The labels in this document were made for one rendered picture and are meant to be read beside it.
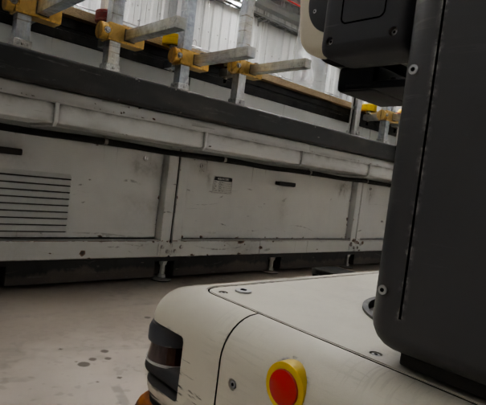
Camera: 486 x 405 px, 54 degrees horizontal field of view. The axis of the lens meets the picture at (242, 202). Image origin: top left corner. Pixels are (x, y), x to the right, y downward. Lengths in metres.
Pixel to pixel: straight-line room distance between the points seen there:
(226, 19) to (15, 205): 10.02
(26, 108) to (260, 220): 1.21
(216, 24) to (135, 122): 9.65
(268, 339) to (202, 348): 0.10
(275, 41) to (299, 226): 10.15
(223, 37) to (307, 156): 9.25
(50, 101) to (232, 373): 1.03
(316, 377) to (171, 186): 1.42
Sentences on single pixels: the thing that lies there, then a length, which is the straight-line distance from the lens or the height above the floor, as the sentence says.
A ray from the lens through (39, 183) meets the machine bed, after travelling 1.65.
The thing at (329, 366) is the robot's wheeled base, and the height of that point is 0.27.
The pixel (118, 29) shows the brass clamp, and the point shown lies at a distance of 1.49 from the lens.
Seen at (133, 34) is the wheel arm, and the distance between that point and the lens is 1.46.
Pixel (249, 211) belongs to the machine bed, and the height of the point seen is 0.29.
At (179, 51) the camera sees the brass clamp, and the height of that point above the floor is 0.82.
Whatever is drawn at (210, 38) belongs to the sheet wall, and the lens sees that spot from 10.98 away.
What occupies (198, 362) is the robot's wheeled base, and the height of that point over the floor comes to 0.21.
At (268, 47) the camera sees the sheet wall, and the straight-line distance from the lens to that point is 12.15.
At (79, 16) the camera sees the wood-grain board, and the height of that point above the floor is 0.88.
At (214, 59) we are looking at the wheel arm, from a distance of 1.54.
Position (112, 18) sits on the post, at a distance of 1.50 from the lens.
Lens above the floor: 0.44
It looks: 3 degrees down
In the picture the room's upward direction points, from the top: 7 degrees clockwise
